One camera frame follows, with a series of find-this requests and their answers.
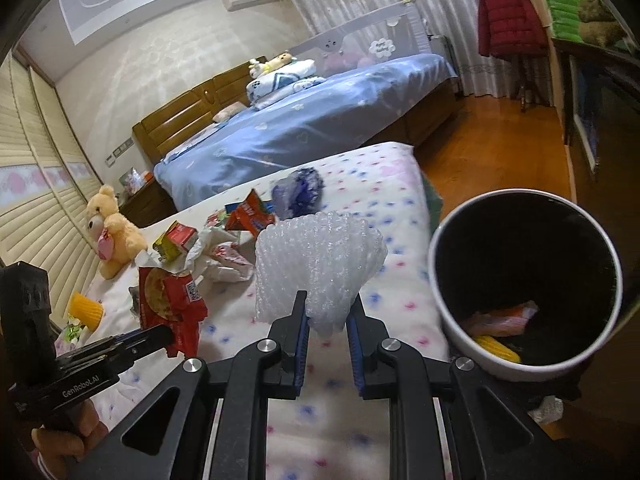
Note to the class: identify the stack of green packets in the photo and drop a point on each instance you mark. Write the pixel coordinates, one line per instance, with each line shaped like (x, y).
(562, 10)

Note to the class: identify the folded blue white quilt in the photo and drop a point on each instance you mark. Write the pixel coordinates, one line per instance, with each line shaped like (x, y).
(280, 85)

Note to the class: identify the bed with blue sheet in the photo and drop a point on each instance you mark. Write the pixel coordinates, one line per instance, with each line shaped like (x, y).
(310, 125)

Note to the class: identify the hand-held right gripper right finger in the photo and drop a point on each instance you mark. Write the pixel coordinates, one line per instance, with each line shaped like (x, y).
(356, 347)

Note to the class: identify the picture frame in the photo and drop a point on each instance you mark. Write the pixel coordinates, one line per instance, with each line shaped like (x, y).
(130, 180)

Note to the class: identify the small white plush toy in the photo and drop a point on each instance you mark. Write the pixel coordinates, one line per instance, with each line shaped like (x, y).
(257, 67)

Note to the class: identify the clear bubble wrap sheet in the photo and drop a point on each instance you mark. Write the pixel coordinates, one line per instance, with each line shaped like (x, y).
(310, 260)

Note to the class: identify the white crumpled plastic bag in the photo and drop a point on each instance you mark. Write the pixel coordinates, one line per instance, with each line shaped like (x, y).
(220, 255)

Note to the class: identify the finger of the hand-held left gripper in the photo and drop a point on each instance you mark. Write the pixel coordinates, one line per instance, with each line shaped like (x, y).
(140, 342)

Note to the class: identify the crumpled white tissue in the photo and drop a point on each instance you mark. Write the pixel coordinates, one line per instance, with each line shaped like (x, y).
(546, 409)

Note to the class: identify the wooden headboard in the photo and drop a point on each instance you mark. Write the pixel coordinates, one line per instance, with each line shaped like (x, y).
(170, 130)

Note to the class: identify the green cloth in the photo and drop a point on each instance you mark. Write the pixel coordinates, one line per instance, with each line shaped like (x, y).
(433, 197)

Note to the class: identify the wooden coat rack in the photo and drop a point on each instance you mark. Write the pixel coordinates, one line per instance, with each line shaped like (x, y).
(525, 85)

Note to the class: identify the floral white mattress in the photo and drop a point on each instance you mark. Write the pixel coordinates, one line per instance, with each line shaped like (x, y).
(400, 200)

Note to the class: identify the pink pillow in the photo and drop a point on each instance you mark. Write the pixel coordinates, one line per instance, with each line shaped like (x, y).
(229, 111)

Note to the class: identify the louvered wardrobe doors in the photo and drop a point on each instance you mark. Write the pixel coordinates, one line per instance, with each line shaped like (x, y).
(30, 160)

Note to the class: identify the yellow green carton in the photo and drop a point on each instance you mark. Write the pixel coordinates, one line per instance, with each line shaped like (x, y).
(174, 242)

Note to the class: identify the wall switch panel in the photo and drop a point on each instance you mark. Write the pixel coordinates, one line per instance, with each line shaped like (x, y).
(123, 147)

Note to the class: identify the grey mesh bed rail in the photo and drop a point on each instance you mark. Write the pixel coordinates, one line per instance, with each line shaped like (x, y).
(360, 35)

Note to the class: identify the person's left hand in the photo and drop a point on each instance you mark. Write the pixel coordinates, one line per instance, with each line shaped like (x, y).
(65, 440)

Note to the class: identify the beige teddy bear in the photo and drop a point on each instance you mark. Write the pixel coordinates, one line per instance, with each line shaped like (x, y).
(122, 240)

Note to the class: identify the blue purple plastic wrapper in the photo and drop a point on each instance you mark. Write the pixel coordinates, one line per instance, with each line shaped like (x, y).
(300, 190)

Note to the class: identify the yellow ribbed toy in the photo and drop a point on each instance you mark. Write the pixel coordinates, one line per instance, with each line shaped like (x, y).
(87, 310)

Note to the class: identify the yellow corn cob wrapper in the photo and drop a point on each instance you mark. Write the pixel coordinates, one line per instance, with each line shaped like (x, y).
(497, 349)

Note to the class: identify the brown furry toy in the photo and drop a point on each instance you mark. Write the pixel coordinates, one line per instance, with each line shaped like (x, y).
(602, 20)

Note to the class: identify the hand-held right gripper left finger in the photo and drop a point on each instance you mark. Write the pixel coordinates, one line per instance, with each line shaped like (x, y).
(300, 342)

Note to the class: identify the white round bin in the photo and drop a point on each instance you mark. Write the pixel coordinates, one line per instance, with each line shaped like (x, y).
(450, 322)

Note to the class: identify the red padded jacket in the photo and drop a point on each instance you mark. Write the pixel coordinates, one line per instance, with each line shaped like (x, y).
(510, 20)

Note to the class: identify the red snack packet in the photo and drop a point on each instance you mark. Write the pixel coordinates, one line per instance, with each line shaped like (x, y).
(170, 305)

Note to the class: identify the dark wooden cabinet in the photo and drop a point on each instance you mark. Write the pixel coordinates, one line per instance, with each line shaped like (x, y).
(612, 110)

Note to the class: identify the small yellow plush bear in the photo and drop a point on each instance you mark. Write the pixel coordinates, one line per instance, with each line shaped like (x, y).
(280, 61)

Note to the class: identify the orange red torn packet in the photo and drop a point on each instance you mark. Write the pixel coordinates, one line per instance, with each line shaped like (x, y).
(246, 217)

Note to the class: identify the dark wooden nightstand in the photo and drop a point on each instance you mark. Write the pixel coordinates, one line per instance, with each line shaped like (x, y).
(150, 205)

